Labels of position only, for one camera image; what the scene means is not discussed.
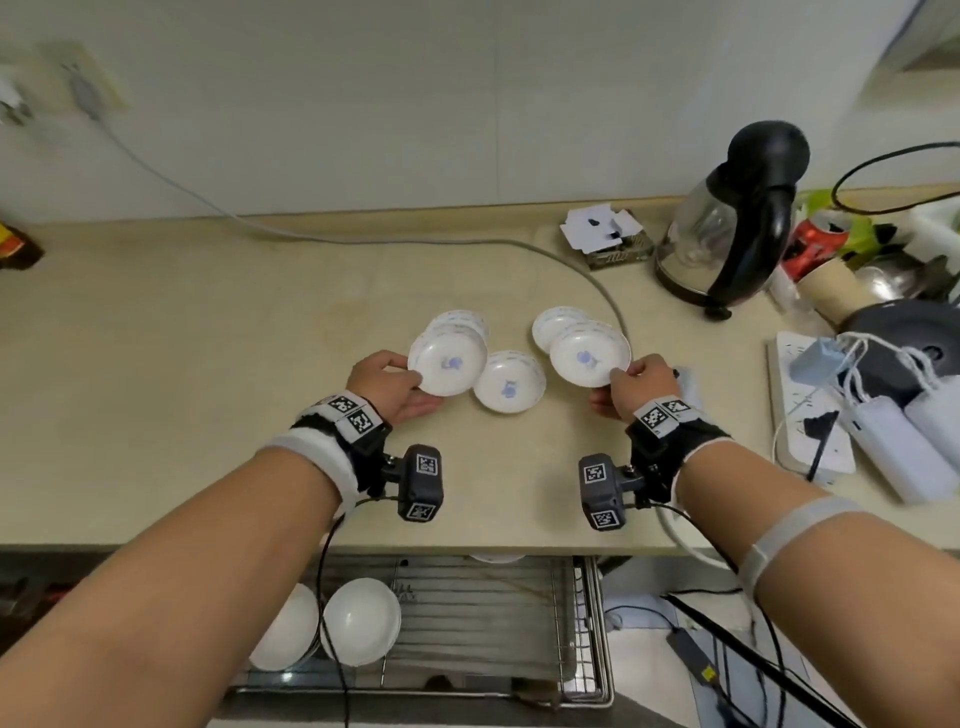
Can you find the black right wrist mount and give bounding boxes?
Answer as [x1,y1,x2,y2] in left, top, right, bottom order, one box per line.
[624,395,733,510]

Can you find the white bowl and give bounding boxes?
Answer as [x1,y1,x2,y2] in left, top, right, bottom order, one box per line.
[247,582,321,673]
[320,576,403,668]

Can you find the white forearm band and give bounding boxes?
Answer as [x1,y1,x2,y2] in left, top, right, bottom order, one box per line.
[738,495,865,603]

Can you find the white power strip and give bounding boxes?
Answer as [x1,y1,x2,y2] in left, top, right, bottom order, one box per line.
[765,330,858,476]

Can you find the black power adapter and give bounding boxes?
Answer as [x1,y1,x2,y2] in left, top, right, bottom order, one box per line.
[666,625,723,685]

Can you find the person's right hand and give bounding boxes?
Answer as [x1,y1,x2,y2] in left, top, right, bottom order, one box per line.
[589,354,682,423]

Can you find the small white dish blue print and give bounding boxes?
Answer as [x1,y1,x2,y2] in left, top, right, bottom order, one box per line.
[472,350,547,415]
[549,321,633,390]
[426,309,492,348]
[407,322,489,398]
[531,306,591,354]

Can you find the white charging cables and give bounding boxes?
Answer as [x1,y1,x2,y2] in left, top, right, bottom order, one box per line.
[838,331,948,410]

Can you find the brown bottle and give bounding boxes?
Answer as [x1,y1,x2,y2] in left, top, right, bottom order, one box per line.
[0,222,45,273]

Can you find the grey power cable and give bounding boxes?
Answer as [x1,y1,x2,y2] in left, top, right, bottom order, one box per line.
[69,71,633,342]

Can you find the person's left forearm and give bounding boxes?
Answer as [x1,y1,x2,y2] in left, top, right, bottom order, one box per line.
[0,444,354,728]

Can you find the black camera cable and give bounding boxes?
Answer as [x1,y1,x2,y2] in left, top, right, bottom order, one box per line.
[313,493,381,728]
[651,501,790,728]

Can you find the pale blue charger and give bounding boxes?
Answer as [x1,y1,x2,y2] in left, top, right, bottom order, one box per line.
[790,336,850,385]

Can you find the wall socket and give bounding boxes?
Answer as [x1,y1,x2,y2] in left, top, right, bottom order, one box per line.
[41,39,130,123]

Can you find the black left camera cable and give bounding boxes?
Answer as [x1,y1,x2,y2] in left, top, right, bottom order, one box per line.
[313,493,381,728]

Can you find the small box with white cards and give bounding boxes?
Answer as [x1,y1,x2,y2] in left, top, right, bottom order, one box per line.
[558,203,655,272]

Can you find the black round appliance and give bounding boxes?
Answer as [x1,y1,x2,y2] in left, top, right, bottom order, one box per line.
[834,299,960,400]

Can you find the black cable loop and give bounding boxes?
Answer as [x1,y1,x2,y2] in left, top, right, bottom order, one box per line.
[830,141,960,220]

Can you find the white left wristband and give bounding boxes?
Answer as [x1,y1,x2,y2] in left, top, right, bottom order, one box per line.
[257,429,358,520]

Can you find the white container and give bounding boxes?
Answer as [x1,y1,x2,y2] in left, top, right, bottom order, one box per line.
[906,196,960,265]

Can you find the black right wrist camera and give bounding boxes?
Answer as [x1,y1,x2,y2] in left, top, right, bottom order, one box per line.
[577,453,640,533]

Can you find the red packet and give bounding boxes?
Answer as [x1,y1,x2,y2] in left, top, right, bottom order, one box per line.
[782,216,851,280]

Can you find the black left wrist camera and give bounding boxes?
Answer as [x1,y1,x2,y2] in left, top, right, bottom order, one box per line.
[378,444,444,525]

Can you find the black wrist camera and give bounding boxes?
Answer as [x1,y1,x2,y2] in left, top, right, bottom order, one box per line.
[378,444,444,525]
[577,453,640,533]

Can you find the black plug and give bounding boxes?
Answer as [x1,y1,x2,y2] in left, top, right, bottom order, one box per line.
[801,409,843,483]

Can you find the black wrist mount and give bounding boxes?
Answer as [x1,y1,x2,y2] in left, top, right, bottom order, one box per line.
[290,390,394,500]
[624,395,733,510]

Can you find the metal wire dish rack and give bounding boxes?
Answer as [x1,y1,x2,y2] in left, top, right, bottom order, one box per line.
[223,553,618,708]

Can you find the person's right forearm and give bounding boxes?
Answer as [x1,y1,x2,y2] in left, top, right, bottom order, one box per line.
[675,442,960,728]

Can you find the white wall plug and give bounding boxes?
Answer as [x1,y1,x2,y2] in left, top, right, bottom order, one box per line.
[0,69,36,130]

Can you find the glass kettle black handle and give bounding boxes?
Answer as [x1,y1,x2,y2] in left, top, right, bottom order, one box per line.
[654,120,813,323]

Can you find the black left wrist mount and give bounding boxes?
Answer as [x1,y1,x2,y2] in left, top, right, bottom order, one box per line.
[290,390,394,500]

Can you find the white power bank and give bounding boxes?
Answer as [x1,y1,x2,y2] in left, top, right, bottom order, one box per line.
[838,395,960,506]
[903,373,960,453]

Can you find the black right camera cable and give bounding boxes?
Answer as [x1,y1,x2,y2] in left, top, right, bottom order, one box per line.
[651,501,790,728]

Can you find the metal ladle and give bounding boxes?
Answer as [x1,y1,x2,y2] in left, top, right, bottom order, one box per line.
[853,249,955,303]

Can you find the brown paper cup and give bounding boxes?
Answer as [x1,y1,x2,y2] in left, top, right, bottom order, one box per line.
[794,258,873,325]

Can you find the person's left hand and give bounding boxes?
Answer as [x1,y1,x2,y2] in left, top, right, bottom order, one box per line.
[345,350,445,426]

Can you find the green packet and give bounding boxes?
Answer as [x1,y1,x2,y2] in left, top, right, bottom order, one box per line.
[796,187,903,265]

